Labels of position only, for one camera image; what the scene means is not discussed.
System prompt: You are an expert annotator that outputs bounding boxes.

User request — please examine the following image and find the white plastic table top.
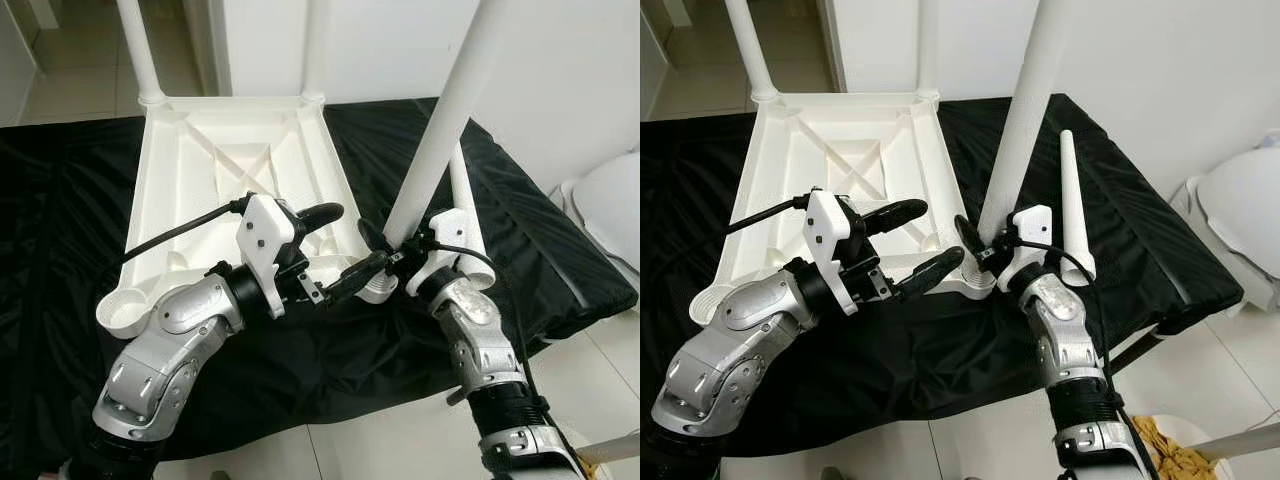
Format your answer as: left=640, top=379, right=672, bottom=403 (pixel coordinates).
left=97, top=93, right=399, bottom=339
left=690, top=90, right=996, bottom=326

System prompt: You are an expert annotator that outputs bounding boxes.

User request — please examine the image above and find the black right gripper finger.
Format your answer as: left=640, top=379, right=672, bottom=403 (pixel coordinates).
left=953, top=214, right=987, bottom=264
left=357, top=219, right=394, bottom=262

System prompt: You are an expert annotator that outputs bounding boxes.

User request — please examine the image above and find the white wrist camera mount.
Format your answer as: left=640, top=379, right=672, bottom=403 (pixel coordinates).
left=995, top=205, right=1053, bottom=293
left=803, top=188, right=856, bottom=316
left=237, top=193, right=298, bottom=321
left=405, top=210, right=466, bottom=298

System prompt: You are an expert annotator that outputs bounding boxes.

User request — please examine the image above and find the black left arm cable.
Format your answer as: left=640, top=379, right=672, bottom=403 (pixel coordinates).
left=725, top=192, right=813, bottom=236
left=120, top=195, right=251, bottom=266

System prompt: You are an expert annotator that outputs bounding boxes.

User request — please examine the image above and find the black tablecloth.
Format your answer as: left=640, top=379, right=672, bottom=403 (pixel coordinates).
left=640, top=93, right=1246, bottom=431
left=0, top=97, right=638, bottom=466

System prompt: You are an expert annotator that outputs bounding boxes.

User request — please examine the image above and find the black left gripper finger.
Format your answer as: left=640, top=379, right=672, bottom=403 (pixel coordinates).
left=320, top=250, right=392, bottom=306
left=890, top=247, right=967, bottom=301
left=290, top=202, right=346, bottom=234
left=860, top=198, right=930, bottom=237

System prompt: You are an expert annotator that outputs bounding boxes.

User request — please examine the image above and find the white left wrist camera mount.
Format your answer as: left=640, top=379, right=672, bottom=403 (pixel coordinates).
left=803, top=188, right=856, bottom=316
left=237, top=193, right=298, bottom=321

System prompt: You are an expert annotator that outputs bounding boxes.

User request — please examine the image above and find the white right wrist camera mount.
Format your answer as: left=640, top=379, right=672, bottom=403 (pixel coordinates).
left=405, top=210, right=466, bottom=298
left=995, top=205, right=1053, bottom=293

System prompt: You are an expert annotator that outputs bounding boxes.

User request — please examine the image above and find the white round appliance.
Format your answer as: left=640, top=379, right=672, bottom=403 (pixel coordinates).
left=555, top=150, right=641, bottom=268
left=1185, top=130, right=1280, bottom=311

